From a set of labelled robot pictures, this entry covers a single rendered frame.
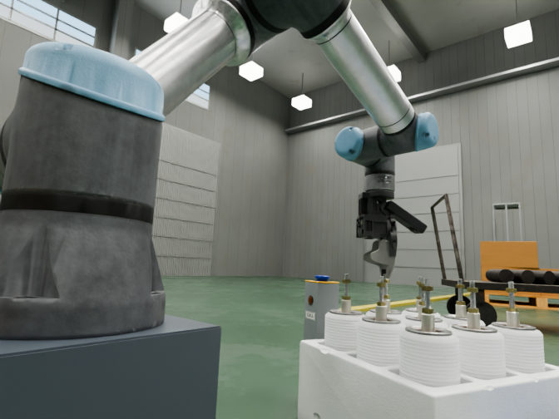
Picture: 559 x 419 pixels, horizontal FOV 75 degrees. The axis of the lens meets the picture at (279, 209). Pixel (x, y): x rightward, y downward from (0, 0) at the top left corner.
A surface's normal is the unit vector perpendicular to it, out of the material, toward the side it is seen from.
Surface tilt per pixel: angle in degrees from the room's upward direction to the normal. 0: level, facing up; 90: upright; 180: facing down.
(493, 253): 90
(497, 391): 90
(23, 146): 90
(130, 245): 72
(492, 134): 90
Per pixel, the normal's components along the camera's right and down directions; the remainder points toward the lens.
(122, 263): 0.82, -0.34
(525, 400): 0.44, -0.12
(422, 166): -0.64, -0.14
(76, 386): 0.77, -0.07
